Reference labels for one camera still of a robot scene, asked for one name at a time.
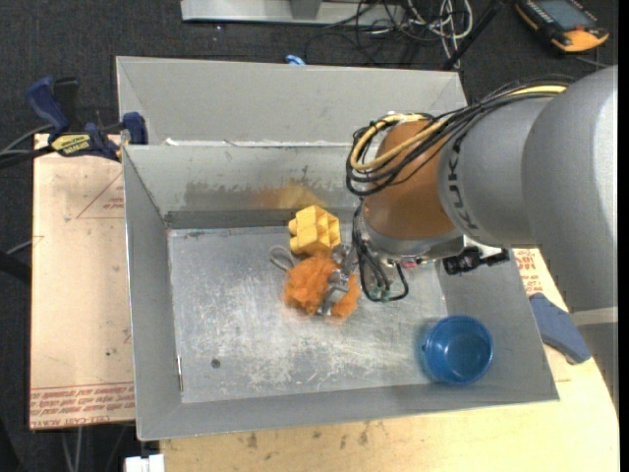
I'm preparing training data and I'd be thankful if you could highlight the yellow toy block cluster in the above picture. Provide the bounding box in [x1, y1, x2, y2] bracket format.
[287, 205, 342, 258]

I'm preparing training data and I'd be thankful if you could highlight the grey metal bin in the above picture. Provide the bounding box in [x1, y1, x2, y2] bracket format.
[115, 55, 560, 442]

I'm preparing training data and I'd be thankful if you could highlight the blue plastic cup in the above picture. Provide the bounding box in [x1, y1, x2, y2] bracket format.
[418, 315, 495, 386]

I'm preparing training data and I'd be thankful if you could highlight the black cylinder on white bracket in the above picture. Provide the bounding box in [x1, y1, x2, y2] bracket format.
[441, 243, 510, 276]

